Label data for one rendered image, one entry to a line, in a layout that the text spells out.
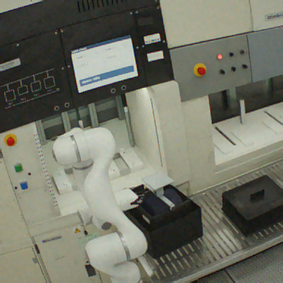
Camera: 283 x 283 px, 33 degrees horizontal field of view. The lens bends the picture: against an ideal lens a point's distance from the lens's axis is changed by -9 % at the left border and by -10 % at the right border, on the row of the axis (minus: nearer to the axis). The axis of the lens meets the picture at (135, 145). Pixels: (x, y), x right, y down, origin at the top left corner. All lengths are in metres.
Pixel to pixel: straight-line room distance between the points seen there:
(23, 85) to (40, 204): 0.63
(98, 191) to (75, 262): 1.03
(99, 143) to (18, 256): 1.08
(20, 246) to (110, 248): 0.92
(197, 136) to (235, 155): 0.31
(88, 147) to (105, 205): 0.21
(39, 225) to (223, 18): 1.40
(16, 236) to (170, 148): 0.91
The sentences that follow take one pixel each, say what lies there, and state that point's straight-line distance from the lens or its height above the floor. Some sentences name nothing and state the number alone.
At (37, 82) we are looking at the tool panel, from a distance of 2.27.
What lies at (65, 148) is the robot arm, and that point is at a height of 1.50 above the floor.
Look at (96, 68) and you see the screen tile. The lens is 2.31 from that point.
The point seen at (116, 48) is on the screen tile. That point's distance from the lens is 2.31.
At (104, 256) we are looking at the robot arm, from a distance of 1.82.
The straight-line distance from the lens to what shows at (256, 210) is 2.40.
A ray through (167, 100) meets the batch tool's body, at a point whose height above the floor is 1.33.
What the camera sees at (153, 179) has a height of 1.08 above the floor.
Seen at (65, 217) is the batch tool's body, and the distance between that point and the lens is 2.59.
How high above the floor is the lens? 2.31
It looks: 28 degrees down
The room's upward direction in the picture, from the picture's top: 11 degrees counter-clockwise
